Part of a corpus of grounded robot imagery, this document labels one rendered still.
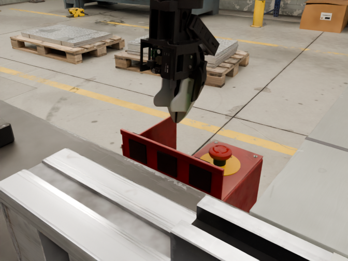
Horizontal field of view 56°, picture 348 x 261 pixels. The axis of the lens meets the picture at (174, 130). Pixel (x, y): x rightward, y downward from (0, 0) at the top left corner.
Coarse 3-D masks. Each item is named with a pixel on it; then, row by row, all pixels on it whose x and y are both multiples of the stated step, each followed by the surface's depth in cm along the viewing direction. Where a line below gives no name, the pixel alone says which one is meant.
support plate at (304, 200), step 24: (336, 120) 24; (312, 144) 21; (336, 144) 21; (288, 168) 18; (312, 168) 18; (336, 168) 18; (264, 192) 17; (288, 192) 17; (312, 192) 17; (336, 192) 17; (264, 216) 15; (288, 216) 15; (312, 216) 15; (336, 216) 15; (312, 240) 14; (336, 240) 14
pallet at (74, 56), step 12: (12, 36) 415; (24, 48) 411; (48, 48) 387; (60, 48) 366; (72, 48) 365; (84, 48) 370; (96, 48) 379; (120, 48) 411; (60, 60) 373; (72, 60) 361
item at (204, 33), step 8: (192, 16) 51; (192, 24) 51; (200, 24) 52; (192, 32) 52; (200, 32) 53; (208, 32) 55; (208, 40) 56; (216, 40) 59; (208, 48) 57; (216, 48) 60
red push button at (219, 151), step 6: (210, 150) 56; (216, 150) 56; (222, 150) 56; (228, 150) 56; (210, 156) 56; (216, 156) 55; (222, 156) 55; (228, 156) 55; (216, 162) 56; (222, 162) 56
